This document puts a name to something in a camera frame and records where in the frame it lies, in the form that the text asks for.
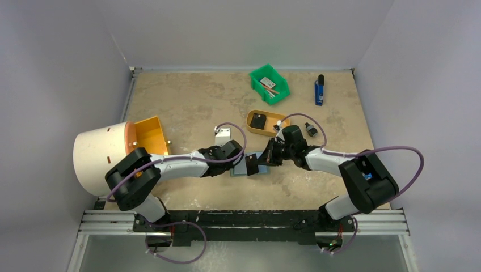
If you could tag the green plastic bin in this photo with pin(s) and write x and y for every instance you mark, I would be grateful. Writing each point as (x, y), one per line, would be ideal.
(281, 84)

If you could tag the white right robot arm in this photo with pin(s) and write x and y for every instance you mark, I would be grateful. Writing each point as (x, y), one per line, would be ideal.
(367, 181)

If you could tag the black credit card stack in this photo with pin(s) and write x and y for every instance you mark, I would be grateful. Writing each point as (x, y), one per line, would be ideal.
(258, 121)

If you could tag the aluminium frame rail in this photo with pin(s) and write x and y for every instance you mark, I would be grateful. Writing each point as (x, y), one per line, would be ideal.
(112, 222)

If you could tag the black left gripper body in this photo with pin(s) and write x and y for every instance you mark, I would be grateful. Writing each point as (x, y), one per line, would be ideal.
(214, 148)

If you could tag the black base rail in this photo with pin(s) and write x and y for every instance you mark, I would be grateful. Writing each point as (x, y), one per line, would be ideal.
(305, 227)

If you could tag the small items in bin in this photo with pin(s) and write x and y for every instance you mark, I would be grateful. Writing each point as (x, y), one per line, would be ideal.
(269, 85)

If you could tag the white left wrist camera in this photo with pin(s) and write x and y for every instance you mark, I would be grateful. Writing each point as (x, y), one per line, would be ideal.
(222, 135)

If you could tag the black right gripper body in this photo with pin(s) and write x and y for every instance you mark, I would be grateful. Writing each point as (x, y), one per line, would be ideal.
(277, 153)

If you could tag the orange drawer tray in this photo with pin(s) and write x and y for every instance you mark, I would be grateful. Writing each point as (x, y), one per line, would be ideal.
(148, 134)

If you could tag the white cylinder drum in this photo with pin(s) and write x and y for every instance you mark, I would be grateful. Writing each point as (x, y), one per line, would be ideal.
(97, 151)

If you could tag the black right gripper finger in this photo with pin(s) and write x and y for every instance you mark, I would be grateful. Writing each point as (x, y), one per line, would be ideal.
(275, 151)
(267, 156)

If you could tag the teal card holder wallet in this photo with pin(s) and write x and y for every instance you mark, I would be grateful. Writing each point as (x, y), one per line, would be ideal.
(240, 167)

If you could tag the black grey knob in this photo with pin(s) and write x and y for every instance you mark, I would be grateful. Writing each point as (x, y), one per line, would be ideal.
(311, 130)

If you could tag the blue black lighter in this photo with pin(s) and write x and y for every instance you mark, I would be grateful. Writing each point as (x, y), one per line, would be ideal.
(319, 90)

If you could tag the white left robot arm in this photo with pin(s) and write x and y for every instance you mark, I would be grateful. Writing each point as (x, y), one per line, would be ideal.
(132, 179)

